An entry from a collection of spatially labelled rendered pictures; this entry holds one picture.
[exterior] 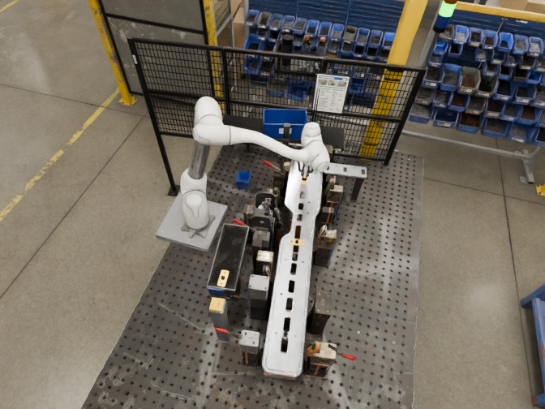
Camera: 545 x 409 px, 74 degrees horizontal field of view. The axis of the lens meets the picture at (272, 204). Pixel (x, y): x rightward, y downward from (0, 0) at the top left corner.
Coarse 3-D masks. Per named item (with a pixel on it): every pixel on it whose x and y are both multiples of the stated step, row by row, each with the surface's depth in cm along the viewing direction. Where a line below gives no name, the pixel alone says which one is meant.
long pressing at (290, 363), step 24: (288, 192) 229; (312, 192) 230; (312, 216) 219; (288, 240) 208; (312, 240) 209; (288, 264) 199; (288, 288) 190; (288, 312) 182; (288, 336) 175; (264, 360) 167; (288, 360) 168
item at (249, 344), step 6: (246, 330) 170; (246, 336) 168; (252, 336) 168; (258, 336) 168; (240, 342) 166; (246, 342) 166; (252, 342) 167; (258, 342) 167; (240, 348) 172; (246, 348) 170; (252, 348) 169; (258, 348) 173; (246, 354) 180; (252, 354) 178; (258, 354) 189; (246, 360) 188; (252, 360) 186; (258, 360) 195; (252, 366) 194; (258, 366) 194
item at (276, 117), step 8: (264, 112) 257; (272, 112) 257; (280, 112) 257; (288, 112) 257; (296, 112) 257; (304, 112) 257; (264, 120) 263; (272, 120) 263; (280, 120) 263; (288, 120) 263; (296, 120) 263; (304, 120) 262; (264, 128) 248; (272, 128) 248; (280, 128) 248; (296, 128) 249; (272, 136) 254; (280, 136) 254; (296, 136) 254
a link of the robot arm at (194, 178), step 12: (204, 108) 189; (216, 108) 192; (204, 144) 207; (192, 156) 217; (204, 156) 215; (192, 168) 223; (204, 168) 226; (192, 180) 229; (204, 180) 234; (204, 192) 237
